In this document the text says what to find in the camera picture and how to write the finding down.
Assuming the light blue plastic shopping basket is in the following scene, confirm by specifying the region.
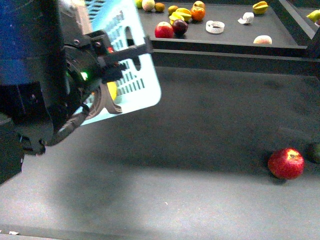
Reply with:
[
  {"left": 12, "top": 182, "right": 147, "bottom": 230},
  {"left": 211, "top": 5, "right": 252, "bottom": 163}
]
[{"left": 85, "top": 0, "right": 161, "bottom": 114}]

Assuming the brown kiwi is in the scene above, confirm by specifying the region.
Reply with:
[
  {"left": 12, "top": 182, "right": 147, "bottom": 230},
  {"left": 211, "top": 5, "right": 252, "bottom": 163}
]
[{"left": 154, "top": 2, "right": 165, "bottom": 13}]

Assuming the green pear right shelf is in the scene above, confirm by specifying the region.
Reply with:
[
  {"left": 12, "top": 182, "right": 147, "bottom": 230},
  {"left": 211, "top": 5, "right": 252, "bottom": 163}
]
[{"left": 306, "top": 9, "right": 320, "bottom": 23}]

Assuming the yellow star fruit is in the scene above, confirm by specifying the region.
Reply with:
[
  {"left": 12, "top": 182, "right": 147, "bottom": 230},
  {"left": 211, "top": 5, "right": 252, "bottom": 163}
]
[{"left": 169, "top": 8, "right": 192, "bottom": 25}]

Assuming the black shelf tray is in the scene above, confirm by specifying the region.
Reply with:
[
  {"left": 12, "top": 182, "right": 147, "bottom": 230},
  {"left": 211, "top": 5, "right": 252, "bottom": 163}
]
[{"left": 138, "top": 0, "right": 311, "bottom": 58}]

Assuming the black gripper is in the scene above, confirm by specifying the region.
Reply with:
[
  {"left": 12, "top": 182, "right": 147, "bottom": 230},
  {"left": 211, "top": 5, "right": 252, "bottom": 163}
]
[{"left": 63, "top": 30, "right": 153, "bottom": 113}]

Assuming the white foam net ring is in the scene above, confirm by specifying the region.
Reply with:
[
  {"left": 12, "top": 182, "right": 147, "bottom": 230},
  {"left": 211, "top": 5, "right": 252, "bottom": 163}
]
[{"left": 205, "top": 20, "right": 226, "bottom": 35}]

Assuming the green apple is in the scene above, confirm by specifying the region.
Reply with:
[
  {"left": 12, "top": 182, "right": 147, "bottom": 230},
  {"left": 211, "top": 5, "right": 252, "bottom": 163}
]
[{"left": 135, "top": 0, "right": 143, "bottom": 9}]

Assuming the yellow-green star fruit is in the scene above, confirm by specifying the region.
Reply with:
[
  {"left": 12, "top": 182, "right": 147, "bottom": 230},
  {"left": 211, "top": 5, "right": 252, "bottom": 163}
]
[{"left": 252, "top": 1, "right": 269, "bottom": 15}]

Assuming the crumpled white foam net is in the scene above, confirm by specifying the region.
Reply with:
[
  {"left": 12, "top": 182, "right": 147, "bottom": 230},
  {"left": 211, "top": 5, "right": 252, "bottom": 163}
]
[{"left": 237, "top": 12, "right": 255, "bottom": 25}]

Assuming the red apple on shelf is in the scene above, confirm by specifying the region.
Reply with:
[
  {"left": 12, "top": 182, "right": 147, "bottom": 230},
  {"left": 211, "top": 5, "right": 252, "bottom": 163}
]
[{"left": 154, "top": 21, "right": 174, "bottom": 39}]

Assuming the pale peach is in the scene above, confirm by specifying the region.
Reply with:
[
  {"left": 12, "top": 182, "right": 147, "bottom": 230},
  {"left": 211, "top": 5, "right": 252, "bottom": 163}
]
[{"left": 253, "top": 35, "right": 273, "bottom": 45}]

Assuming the green-yellow lemon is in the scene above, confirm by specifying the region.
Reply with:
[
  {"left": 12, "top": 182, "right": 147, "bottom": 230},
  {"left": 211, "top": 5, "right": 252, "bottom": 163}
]
[{"left": 168, "top": 5, "right": 179, "bottom": 16}]

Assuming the red apple on table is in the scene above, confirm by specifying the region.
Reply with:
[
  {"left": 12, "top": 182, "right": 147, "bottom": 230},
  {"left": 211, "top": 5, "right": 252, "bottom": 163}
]
[{"left": 267, "top": 148, "right": 305, "bottom": 180}]

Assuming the yellow mango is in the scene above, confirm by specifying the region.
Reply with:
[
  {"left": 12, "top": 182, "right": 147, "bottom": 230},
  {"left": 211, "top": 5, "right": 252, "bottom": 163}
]
[{"left": 106, "top": 81, "right": 118, "bottom": 101}]

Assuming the beige round melon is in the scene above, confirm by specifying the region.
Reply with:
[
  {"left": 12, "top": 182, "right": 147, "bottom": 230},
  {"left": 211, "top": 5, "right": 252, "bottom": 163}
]
[{"left": 141, "top": 0, "right": 155, "bottom": 12}]

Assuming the orange persimmon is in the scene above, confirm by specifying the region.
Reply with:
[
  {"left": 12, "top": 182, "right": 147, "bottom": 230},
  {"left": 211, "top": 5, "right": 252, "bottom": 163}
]
[{"left": 190, "top": 6, "right": 206, "bottom": 22}]

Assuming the dark green avocado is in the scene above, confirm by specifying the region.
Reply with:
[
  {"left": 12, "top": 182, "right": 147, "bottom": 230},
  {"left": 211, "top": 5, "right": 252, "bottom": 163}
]
[{"left": 307, "top": 142, "right": 320, "bottom": 164}]

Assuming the dark purple plum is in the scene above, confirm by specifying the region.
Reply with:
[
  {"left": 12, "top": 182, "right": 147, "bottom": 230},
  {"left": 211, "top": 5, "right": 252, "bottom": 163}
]
[{"left": 172, "top": 19, "right": 189, "bottom": 36}]

